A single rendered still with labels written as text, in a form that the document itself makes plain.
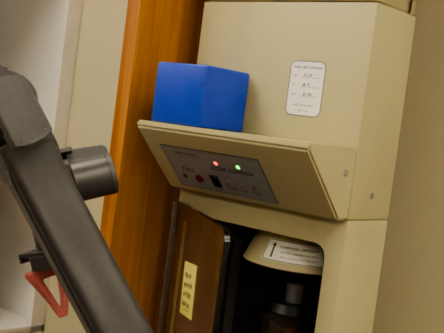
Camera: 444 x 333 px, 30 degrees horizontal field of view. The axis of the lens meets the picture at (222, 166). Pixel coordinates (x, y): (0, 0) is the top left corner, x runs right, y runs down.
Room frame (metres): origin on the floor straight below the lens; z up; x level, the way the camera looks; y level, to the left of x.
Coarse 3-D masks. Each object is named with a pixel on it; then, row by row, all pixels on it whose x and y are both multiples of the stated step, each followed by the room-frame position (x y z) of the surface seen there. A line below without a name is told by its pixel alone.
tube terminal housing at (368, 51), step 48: (240, 48) 1.28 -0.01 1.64; (288, 48) 1.22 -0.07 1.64; (336, 48) 1.17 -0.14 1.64; (384, 48) 1.16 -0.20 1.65; (336, 96) 1.16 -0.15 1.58; (384, 96) 1.17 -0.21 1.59; (336, 144) 1.15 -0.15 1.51; (384, 144) 1.18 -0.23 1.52; (192, 192) 1.32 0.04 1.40; (384, 192) 1.20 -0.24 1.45; (336, 240) 1.14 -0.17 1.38; (384, 240) 1.21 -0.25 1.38; (336, 288) 1.13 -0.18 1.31
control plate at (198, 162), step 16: (160, 144) 1.25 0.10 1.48; (176, 160) 1.25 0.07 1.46; (192, 160) 1.22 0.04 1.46; (208, 160) 1.20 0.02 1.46; (224, 160) 1.17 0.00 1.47; (240, 160) 1.15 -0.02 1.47; (256, 160) 1.12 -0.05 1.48; (192, 176) 1.26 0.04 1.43; (208, 176) 1.23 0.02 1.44; (224, 176) 1.20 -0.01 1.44; (240, 176) 1.18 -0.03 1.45; (256, 176) 1.15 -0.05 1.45; (224, 192) 1.23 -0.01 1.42; (240, 192) 1.21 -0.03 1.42; (256, 192) 1.18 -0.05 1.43; (272, 192) 1.16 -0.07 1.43
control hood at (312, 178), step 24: (144, 120) 1.25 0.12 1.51; (168, 144) 1.23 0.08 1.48; (192, 144) 1.19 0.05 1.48; (216, 144) 1.16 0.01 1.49; (240, 144) 1.12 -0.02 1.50; (264, 144) 1.09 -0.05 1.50; (288, 144) 1.07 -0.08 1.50; (312, 144) 1.05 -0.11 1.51; (168, 168) 1.28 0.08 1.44; (264, 168) 1.13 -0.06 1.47; (288, 168) 1.10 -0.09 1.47; (312, 168) 1.07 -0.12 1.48; (336, 168) 1.10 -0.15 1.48; (216, 192) 1.25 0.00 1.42; (288, 192) 1.14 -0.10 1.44; (312, 192) 1.10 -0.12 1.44; (336, 192) 1.10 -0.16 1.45; (336, 216) 1.11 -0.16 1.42
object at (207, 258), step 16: (192, 208) 1.22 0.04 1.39; (176, 224) 1.30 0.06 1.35; (192, 224) 1.20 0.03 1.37; (208, 224) 1.11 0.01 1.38; (176, 240) 1.29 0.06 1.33; (192, 240) 1.19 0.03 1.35; (208, 240) 1.10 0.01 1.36; (224, 240) 1.03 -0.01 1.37; (176, 256) 1.27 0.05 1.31; (192, 256) 1.18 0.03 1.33; (208, 256) 1.09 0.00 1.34; (224, 256) 1.03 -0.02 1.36; (176, 272) 1.26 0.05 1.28; (208, 272) 1.08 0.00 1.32; (224, 272) 1.03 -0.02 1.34; (176, 288) 1.25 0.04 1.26; (208, 288) 1.07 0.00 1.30; (176, 304) 1.23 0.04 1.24; (208, 304) 1.06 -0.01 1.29; (176, 320) 1.22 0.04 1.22; (192, 320) 1.13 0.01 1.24; (208, 320) 1.05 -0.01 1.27
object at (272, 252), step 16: (256, 240) 1.27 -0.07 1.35; (272, 240) 1.24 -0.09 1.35; (288, 240) 1.23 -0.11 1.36; (304, 240) 1.23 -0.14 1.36; (256, 256) 1.25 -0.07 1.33; (272, 256) 1.23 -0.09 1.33; (288, 256) 1.22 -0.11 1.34; (304, 256) 1.22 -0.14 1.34; (320, 256) 1.22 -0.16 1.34; (304, 272) 1.21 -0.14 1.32; (320, 272) 1.22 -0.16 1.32
